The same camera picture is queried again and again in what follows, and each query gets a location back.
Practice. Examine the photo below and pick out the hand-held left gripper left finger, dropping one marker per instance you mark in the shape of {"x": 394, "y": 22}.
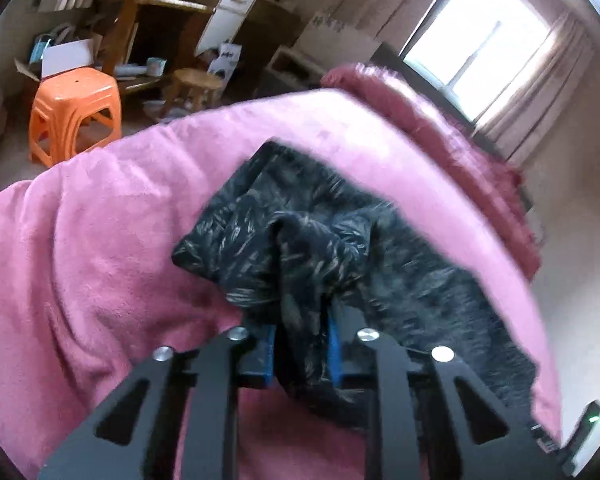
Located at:
{"x": 260, "y": 360}

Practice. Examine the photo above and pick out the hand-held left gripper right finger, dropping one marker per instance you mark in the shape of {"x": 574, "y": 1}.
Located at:
{"x": 334, "y": 355}

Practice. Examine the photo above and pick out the dark leaf print pants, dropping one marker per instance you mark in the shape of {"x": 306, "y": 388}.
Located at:
{"x": 300, "y": 220}

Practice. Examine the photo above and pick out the pink fleece blanket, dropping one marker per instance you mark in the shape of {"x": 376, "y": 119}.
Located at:
{"x": 105, "y": 240}

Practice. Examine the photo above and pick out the dark pink duvet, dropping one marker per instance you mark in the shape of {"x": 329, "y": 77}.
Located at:
{"x": 460, "y": 150}

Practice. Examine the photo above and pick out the round wooden stool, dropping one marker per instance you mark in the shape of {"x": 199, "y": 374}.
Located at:
{"x": 192, "y": 85}

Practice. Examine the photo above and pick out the white bedside stand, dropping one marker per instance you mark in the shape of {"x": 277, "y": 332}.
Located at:
{"x": 292, "y": 62}

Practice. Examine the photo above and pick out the white printed box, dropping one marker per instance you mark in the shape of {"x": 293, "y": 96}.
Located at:
{"x": 224, "y": 60}

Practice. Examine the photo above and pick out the orange plastic stool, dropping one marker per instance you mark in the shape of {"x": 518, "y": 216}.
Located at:
{"x": 75, "y": 110}

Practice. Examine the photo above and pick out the light blue small box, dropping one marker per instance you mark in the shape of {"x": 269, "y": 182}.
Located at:
{"x": 156, "y": 66}

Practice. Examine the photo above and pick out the white floral bed panel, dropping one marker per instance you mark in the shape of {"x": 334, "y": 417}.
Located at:
{"x": 340, "y": 35}

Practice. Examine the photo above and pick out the pale patterned curtain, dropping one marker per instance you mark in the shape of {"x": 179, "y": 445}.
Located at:
{"x": 545, "y": 90}
{"x": 405, "y": 0}

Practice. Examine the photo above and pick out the wooden side table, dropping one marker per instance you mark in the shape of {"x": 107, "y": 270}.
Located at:
{"x": 155, "y": 30}

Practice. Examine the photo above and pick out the white drawer cabinet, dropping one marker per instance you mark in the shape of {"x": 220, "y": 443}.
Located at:
{"x": 227, "y": 15}

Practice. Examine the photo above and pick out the bright window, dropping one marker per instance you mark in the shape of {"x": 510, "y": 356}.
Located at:
{"x": 475, "y": 35}

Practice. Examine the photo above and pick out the open cardboard box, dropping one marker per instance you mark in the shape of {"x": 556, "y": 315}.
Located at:
{"x": 65, "y": 57}

